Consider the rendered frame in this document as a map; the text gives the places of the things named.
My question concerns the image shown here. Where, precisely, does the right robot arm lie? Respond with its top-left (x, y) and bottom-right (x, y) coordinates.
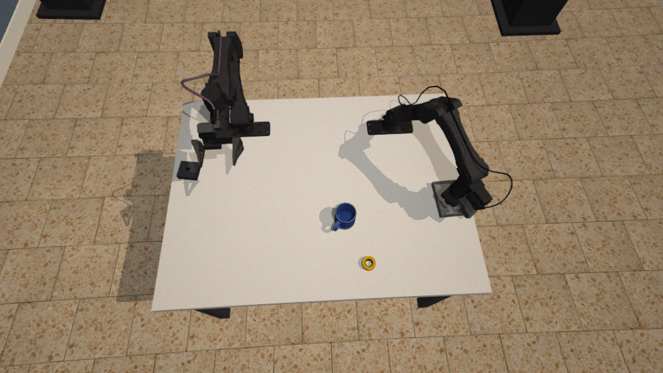
top-left (197, 31), bottom-right (270, 137)

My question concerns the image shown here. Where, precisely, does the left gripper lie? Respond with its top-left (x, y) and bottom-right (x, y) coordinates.
top-left (441, 182), bottom-right (475, 216)

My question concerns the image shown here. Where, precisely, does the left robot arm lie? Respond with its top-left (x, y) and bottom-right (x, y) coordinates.
top-left (367, 96), bottom-right (493, 218)

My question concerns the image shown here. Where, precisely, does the dark blue mug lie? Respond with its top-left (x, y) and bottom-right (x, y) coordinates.
top-left (333, 203), bottom-right (357, 231)

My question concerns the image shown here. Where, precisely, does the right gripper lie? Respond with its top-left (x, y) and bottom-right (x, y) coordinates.
top-left (191, 114), bottom-right (244, 167)

